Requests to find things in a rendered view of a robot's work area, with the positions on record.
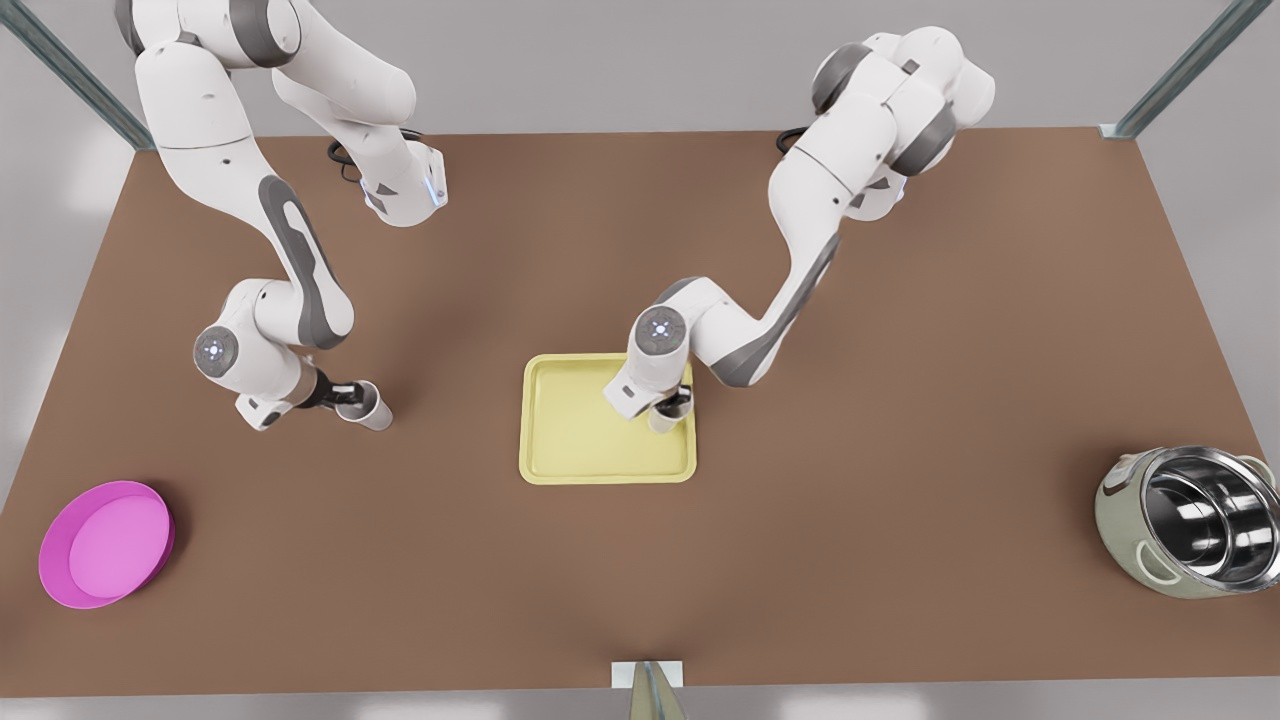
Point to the yellow square tray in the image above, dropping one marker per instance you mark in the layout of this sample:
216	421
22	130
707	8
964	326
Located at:
580	430

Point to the pink round bowl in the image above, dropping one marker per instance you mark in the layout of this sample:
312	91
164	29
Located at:
105	545

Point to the white IKEA cup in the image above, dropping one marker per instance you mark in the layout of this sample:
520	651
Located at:
662	422
371	410

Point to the silver frame post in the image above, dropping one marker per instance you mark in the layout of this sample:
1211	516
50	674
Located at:
650	690
75	70
1185	70

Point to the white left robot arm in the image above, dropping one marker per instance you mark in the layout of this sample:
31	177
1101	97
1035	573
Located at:
830	170

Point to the pale green steel pot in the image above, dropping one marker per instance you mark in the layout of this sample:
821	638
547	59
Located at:
1200	520

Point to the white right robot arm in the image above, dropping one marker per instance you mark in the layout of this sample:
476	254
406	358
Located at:
205	140

